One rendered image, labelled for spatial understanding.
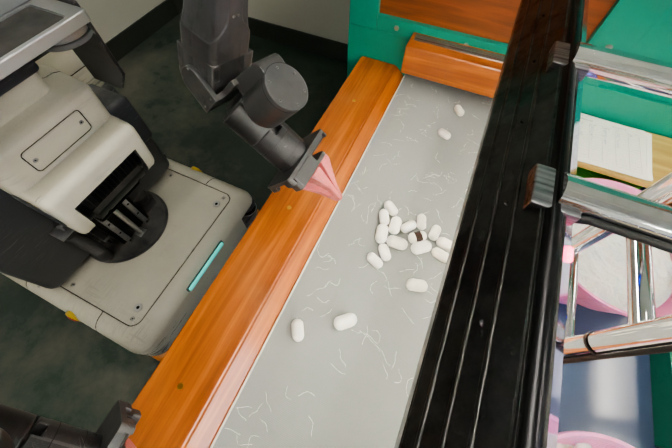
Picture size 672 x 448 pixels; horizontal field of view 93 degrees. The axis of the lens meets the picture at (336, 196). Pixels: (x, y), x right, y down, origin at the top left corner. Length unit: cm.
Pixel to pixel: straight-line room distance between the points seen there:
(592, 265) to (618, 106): 35
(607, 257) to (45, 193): 102
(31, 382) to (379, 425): 135
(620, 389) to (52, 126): 106
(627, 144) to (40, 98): 112
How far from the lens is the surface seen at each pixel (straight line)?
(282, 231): 58
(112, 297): 124
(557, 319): 21
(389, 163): 69
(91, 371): 155
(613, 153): 85
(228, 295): 56
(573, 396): 72
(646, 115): 93
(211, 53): 41
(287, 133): 44
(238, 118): 43
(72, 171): 77
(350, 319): 53
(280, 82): 38
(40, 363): 166
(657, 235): 26
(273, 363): 55
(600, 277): 73
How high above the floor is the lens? 128
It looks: 59 degrees down
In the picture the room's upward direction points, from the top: straight up
